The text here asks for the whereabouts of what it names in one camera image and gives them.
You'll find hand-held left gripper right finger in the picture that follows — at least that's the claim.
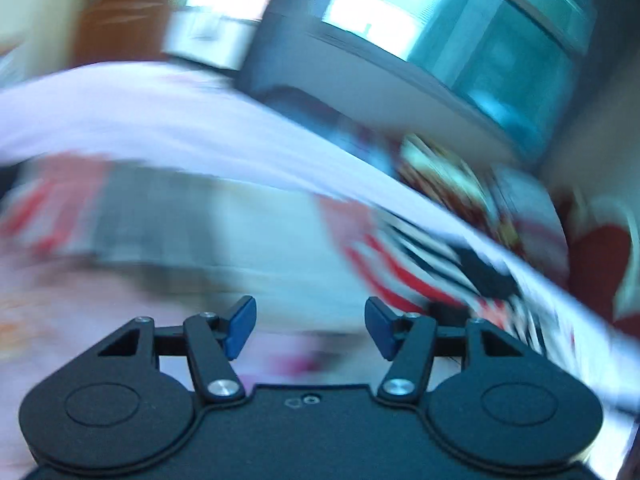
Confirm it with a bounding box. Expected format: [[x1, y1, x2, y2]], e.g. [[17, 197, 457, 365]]
[[364, 296, 527, 405]]

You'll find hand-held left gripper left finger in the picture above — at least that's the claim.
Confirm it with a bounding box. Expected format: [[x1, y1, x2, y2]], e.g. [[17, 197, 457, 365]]
[[96, 295, 258, 404]]

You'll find red navy striped sweater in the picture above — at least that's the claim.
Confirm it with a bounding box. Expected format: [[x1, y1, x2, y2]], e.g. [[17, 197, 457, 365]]
[[0, 152, 551, 356]]

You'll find folded printed blanket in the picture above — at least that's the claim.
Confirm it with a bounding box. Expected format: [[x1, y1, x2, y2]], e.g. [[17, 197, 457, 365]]
[[395, 132, 506, 246]]

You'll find red heart-shaped headboard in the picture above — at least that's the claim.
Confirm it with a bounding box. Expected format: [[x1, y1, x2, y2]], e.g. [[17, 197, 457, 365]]
[[562, 195, 640, 323]]

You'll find pink floral bed sheet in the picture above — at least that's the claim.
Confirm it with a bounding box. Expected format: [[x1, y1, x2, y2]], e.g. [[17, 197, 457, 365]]
[[0, 60, 640, 480]]

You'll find grey curtain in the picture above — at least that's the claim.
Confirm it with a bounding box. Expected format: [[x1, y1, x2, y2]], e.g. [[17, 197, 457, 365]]
[[235, 0, 341, 111]]

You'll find sliding glass window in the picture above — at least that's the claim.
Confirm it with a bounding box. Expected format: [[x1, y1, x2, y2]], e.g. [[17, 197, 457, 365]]
[[315, 0, 598, 158]]

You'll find wooden door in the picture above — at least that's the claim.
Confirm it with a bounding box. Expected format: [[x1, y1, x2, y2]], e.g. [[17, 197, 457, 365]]
[[72, 0, 173, 67]]

